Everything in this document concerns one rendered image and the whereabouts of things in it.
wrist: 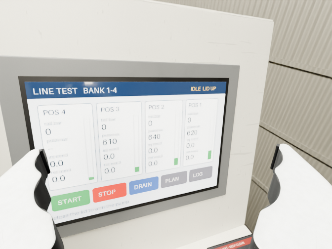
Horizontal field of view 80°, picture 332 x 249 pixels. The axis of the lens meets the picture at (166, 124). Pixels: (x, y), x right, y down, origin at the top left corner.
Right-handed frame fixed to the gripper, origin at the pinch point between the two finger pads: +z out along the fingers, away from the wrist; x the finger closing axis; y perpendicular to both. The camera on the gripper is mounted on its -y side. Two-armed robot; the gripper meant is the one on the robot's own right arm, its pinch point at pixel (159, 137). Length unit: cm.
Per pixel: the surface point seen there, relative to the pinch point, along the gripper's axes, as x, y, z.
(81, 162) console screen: -16.1, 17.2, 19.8
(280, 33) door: 76, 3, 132
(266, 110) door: 73, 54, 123
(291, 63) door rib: 79, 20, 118
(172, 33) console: 1.8, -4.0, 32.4
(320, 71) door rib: 86, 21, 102
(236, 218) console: 21, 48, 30
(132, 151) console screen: -7.0, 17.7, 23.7
